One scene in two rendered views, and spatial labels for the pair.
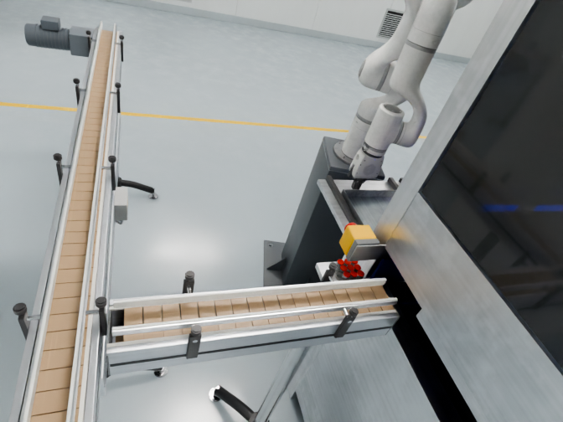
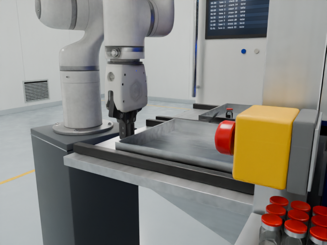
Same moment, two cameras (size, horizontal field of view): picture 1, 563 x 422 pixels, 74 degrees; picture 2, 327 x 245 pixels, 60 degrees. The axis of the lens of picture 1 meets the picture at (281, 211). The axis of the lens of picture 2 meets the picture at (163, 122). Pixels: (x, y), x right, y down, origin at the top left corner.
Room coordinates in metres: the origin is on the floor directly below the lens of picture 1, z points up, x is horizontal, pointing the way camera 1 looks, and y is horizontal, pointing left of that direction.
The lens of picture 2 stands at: (0.61, 0.03, 1.09)
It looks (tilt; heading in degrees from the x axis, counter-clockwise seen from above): 13 degrees down; 328
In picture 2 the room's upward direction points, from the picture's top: straight up
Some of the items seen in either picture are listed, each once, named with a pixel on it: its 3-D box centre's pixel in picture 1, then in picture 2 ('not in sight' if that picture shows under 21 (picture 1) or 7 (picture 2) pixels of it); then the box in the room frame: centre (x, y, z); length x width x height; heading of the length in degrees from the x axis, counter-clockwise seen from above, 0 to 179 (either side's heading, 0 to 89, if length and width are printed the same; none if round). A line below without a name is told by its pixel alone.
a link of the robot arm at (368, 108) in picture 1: (389, 93); (87, 30); (1.50, -0.26, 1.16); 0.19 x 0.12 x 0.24; 91
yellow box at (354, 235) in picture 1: (358, 242); (274, 144); (0.79, -0.23, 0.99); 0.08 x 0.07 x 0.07; 27
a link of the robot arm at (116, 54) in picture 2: (374, 146); (124, 54); (1.17, -0.23, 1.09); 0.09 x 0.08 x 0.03; 117
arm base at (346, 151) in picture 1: (361, 137); (81, 99); (1.50, -0.23, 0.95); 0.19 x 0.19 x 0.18
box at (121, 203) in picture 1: (121, 203); not in sight; (1.12, 0.66, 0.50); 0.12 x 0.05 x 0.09; 27
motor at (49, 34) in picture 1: (61, 35); not in sight; (1.67, 1.25, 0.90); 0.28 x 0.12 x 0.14; 117
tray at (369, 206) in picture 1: (392, 224); (214, 145); (1.05, -0.38, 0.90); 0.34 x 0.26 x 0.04; 28
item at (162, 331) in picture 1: (266, 311); not in sight; (0.53, -0.04, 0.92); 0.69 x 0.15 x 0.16; 117
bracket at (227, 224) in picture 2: not in sight; (180, 200); (1.04, -0.29, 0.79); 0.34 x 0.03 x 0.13; 27
